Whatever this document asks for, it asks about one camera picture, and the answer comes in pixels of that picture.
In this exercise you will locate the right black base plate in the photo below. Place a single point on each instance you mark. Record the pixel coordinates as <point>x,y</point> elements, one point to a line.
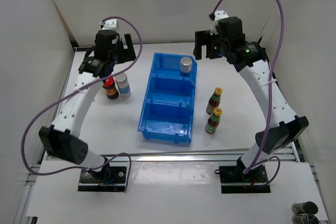
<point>233,182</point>

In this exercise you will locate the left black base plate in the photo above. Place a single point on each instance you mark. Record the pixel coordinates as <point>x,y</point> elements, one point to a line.
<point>113,182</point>

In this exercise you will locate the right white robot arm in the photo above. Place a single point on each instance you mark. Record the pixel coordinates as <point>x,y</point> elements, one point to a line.
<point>283,125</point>

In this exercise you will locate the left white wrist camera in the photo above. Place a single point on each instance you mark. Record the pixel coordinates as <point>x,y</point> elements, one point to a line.
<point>110,24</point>

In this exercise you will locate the blue-label shaker can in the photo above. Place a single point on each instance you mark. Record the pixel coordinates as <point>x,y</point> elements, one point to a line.
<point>123,85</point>
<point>186,66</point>

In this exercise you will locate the lower dark corner bottle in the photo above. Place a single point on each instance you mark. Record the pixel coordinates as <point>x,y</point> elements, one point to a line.
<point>305,219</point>

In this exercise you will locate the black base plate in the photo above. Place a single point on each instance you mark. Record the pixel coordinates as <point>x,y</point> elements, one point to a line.
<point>113,182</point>
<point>233,182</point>

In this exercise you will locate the dark corner bottle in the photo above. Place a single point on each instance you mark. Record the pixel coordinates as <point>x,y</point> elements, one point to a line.
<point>307,207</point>
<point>305,219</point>

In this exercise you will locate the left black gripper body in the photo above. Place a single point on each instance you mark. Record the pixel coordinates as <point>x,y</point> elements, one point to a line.
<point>118,55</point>

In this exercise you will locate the front red-lid sauce jar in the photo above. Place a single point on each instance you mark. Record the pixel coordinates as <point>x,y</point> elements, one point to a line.
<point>111,89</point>

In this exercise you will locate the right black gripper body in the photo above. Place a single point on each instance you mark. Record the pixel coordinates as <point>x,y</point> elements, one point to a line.
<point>219,45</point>

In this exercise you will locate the upper dark corner bottle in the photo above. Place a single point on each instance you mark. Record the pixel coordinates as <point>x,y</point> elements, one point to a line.
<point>307,207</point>

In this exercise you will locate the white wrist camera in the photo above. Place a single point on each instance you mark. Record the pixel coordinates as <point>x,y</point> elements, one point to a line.
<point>218,15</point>
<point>110,24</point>

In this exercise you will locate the blue three-compartment plastic bin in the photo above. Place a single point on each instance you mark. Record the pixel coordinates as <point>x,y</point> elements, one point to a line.
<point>168,106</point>

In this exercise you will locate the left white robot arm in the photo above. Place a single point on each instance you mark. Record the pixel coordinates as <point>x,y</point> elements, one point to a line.
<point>61,138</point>

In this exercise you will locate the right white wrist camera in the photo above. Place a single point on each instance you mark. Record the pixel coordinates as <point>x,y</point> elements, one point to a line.
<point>218,15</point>

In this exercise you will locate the front yellow-cap sauce bottle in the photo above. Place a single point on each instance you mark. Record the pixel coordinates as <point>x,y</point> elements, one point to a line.
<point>213,121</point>

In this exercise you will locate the yellow-cap sauce bottle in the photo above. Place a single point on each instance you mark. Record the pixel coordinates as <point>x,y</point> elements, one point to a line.
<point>213,121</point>
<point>214,100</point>

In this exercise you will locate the aluminium frame rail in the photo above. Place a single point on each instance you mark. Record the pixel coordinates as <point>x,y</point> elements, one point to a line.
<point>111,127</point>

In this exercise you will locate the rear yellow-cap sauce bottle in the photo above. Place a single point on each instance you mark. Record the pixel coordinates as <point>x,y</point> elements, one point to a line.
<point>214,100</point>

